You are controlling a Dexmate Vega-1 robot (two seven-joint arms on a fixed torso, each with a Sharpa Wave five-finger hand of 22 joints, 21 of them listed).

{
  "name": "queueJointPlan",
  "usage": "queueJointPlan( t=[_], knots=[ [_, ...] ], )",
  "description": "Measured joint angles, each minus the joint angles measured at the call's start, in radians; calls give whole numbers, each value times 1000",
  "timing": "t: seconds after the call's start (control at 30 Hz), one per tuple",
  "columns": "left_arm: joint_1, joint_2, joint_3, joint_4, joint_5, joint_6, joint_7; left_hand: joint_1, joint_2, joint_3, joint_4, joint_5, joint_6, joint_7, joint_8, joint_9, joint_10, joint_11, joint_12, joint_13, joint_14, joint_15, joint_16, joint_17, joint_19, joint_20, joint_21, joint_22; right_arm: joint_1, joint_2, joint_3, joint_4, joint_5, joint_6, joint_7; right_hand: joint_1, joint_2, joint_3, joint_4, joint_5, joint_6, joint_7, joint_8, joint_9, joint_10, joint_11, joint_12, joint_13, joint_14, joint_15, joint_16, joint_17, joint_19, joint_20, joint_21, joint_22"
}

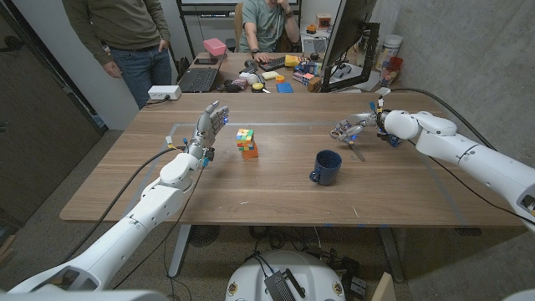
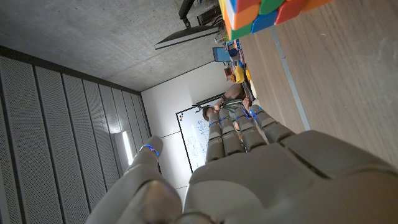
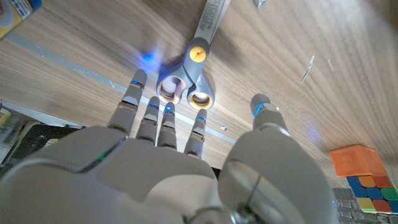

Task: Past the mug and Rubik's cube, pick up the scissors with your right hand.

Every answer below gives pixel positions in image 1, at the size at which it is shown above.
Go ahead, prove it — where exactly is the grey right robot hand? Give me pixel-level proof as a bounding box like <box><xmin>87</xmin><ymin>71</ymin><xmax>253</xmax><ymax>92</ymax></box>
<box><xmin>329</xmin><ymin>111</ymin><xmax>380</xmax><ymax>145</ymax></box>

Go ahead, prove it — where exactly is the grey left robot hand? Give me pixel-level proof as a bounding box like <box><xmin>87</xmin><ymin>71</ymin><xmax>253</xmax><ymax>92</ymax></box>
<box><xmin>186</xmin><ymin>99</ymin><xmax>231</xmax><ymax>162</ymax></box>

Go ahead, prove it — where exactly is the grey scissors yellow pivot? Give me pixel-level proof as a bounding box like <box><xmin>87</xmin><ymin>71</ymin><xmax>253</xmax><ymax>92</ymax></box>
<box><xmin>329</xmin><ymin>125</ymin><xmax>367</xmax><ymax>163</ymax></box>

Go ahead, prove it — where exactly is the multicolour Rubik's cube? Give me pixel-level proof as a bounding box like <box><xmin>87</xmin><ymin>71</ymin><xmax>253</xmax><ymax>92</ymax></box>
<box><xmin>235</xmin><ymin>128</ymin><xmax>259</xmax><ymax>161</ymax></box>

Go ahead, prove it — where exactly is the dark blue mug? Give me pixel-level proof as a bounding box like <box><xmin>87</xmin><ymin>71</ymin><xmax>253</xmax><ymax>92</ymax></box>
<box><xmin>308</xmin><ymin>149</ymin><xmax>343</xmax><ymax>186</ymax></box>

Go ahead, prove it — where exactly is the black laptop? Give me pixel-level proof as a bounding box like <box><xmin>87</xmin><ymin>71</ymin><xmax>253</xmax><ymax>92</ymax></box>
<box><xmin>177</xmin><ymin>52</ymin><xmax>225</xmax><ymax>94</ymax></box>

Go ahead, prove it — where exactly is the white power box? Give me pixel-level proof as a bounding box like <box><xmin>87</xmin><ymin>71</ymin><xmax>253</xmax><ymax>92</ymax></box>
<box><xmin>147</xmin><ymin>84</ymin><xmax>183</xmax><ymax>101</ymax></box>

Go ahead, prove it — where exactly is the clear jar red lid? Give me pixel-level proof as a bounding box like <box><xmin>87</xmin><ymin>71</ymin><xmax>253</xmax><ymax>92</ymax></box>
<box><xmin>380</xmin><ymin>56</ymin><xmax>405</xmax><ymax>88</ymax></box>

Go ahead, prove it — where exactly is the white labelled canister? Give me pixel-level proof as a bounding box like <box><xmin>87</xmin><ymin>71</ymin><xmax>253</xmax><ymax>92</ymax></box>
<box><xmin>374</xmin><ymin>33</ymin><xmax>404</xmax><ymax>72</ymax></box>

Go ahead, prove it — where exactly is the pink box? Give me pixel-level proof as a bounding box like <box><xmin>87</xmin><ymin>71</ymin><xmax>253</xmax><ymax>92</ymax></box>
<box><xmin>202</xmin><ymin>38</ymin><xmax>227</xmax><ymax>58</ymax></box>

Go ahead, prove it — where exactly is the black keyboard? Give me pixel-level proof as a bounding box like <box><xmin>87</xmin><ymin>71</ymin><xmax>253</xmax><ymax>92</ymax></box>
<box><xmin>257</xmin><ymin>56</ymin><xmax>288</xmax><ymax>72</ymax></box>

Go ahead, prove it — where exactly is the black computer monitor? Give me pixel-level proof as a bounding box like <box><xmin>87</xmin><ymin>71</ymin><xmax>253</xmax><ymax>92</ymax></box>
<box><xmin>319</xmin><ymin>0</ymin><xmax>381</xmax><ymax>94</ymax></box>

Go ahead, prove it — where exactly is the brown chair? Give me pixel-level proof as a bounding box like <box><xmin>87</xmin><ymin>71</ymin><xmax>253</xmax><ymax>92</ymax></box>
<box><xmin>233</xmin><ymin>2</ymin><xmax>245</xmax><ymax>54</ymax></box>

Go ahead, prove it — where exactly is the black floor fan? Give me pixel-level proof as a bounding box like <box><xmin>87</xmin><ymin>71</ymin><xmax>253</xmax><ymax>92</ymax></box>
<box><xmin>187</xmin><ymin>224</ymin><xmax>221</xmax><ymax>248</ymax></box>

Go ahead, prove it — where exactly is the seated person green shirt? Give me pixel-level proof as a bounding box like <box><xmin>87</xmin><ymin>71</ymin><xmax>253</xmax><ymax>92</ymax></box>
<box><xmin>238</xmin><ymin>0</ymin><xmax>301</xmax><ymax>64</ymax></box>

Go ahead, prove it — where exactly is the black framed whiteboard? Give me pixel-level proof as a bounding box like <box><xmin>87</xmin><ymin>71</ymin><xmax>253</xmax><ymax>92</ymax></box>
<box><xmin>175</xmin><ymin>0</ymin><xmax>302</xmax><ymax>59</ymax></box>

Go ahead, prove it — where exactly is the grey table leg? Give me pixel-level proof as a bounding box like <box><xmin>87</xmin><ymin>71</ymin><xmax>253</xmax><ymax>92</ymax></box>
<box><xmin>377</xmin><ymin>227</ymin><xmax>406</xmax><ymax>283</ymax></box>
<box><xmin>167</xmin><ymin>224</ymin><xmax>193</xmax><ymax>278</ymax></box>

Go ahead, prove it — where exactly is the standing person olive sweater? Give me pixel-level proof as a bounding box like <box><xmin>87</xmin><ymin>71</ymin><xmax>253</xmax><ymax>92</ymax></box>
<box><xmin>61</xmin><ymin>0</ymin><xmax>173</xmax><ymax>110</ymax></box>

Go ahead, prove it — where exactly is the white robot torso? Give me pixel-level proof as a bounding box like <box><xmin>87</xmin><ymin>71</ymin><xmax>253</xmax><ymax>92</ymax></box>
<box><xmin>224</xmin><ymin>249</ymin><xmax>347</xmax><ymax>301</ymax></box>

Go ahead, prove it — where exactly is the light wooden plank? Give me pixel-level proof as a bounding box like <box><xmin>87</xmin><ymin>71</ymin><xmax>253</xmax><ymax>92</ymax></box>
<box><xmin>370</xmin><ymin>271</ymin><xmax>397</xmax><ymax>301</ymax></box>

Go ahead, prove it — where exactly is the black device on torso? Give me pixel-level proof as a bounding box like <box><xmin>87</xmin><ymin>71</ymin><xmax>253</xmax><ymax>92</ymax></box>
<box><xmin>262</xmin><ymin>268</ymin><xmax>307</xmax><ymax>301</ymax></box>

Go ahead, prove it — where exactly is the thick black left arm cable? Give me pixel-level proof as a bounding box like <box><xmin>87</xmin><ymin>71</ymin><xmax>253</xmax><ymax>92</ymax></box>
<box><xmin>58</xmin><ymin>145</ymin><xmax>187</xmax><ymax>267</ymax></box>

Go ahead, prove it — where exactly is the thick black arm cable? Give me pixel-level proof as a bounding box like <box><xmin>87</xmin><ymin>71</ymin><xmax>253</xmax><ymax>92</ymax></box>
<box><xmin>390</xmin><ymin>87</ymin><xmax>498</xmax><ymax>151</ymax></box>
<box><xmin>58</xmin><ymin>145</ymin><xmax>187</xmax><ymax>267</ymax></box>

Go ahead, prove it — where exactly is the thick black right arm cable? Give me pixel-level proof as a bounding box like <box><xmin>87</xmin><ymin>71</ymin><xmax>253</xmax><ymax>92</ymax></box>
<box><xmin>390</xmin><ymin>87</ymin><xmax>498</xmax><ymax>151</ymax></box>

